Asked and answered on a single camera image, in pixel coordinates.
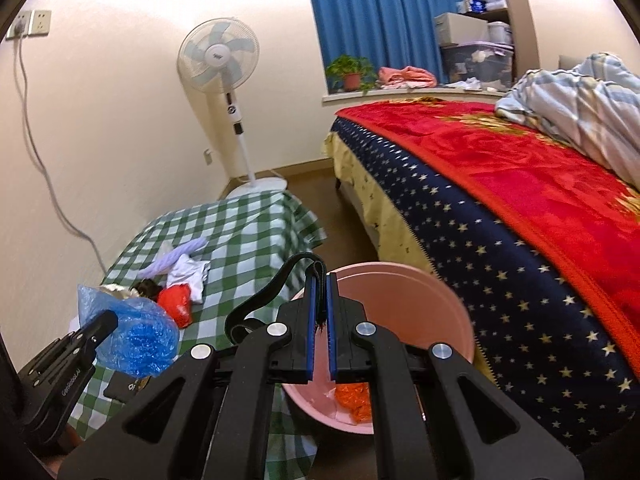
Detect blue plastic bag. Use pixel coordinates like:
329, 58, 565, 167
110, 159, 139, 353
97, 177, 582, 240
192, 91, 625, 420
76, 284, 181, 380

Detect green checked tablecloth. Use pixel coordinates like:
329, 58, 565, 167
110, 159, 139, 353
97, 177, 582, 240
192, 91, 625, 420
67, 191, 328, 480

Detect pink folded clothes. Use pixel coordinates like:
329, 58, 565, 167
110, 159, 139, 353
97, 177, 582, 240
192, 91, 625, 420
377, 66, 439, 90

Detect grey power cable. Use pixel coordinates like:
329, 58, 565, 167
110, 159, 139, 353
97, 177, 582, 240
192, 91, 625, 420
12, 34, 108, 273

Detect navy star bed sheet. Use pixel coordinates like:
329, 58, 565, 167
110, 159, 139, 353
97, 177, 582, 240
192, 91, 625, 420
330, 116, 640, 461

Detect white crumpled cloth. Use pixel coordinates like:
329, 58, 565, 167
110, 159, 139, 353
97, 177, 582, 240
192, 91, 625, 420
166, 253, 211, 305

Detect potted green plant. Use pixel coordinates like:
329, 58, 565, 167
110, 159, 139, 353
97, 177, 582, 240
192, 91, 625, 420
325, 55, 379, 94

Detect blue curtain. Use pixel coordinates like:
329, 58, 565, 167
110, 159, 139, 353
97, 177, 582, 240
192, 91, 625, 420
302, 0, 468, 93

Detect red plastic bag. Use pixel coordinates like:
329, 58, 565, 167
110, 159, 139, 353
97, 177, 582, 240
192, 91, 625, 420
157, 282, 193, 330

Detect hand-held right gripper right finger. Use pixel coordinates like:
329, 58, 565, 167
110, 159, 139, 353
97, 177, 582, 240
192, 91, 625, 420
324, 271, 586, 480

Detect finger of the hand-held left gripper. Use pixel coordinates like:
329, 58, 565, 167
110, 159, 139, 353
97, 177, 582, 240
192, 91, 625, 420
17, 310, 119, 411

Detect grey cardboard box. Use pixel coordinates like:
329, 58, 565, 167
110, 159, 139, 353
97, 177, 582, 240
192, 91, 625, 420
433, 11, 491, 47

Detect white plastic container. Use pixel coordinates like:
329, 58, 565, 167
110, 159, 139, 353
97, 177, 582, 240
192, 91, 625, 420
487, 21, 512, 46

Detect white window sill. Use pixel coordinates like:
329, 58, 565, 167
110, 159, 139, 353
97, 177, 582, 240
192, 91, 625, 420
320, 85, 507, 109

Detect orange plastic bag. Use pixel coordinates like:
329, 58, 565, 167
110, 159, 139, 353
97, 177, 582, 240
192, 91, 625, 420
334, 382, 373, 423

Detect clear storage box purple lid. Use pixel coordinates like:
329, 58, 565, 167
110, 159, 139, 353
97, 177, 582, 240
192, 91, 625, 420
439, 40, 515, 86

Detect lavender foam wrap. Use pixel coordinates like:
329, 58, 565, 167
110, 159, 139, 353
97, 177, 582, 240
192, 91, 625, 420
137, 237, 208, 278

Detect white wall socket with plug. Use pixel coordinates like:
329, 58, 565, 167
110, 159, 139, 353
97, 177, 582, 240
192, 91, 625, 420
6, 11, 31, 39

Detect blue plaid duvet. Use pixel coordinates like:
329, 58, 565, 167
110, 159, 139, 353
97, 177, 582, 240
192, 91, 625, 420
495, 51, 640, 189

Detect white standing fan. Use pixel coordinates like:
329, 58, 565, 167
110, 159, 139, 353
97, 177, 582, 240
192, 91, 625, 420
177, 16, 288, 200

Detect pink plastic basin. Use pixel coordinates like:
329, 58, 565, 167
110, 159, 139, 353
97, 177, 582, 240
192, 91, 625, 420
282, 261, 476, 435

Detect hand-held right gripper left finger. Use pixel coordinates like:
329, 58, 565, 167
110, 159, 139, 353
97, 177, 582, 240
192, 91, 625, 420
57, 272, 323, 480

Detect brown gold patterned scrunchie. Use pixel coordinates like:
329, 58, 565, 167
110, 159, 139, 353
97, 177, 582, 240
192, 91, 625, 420
100, 280, 163, 303

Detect black strap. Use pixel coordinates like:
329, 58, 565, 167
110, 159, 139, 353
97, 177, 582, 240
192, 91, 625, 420
224, 252, 328, 348

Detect yellow bed skirt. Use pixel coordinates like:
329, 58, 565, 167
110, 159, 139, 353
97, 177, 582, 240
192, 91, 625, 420
324, 130, 437, 277

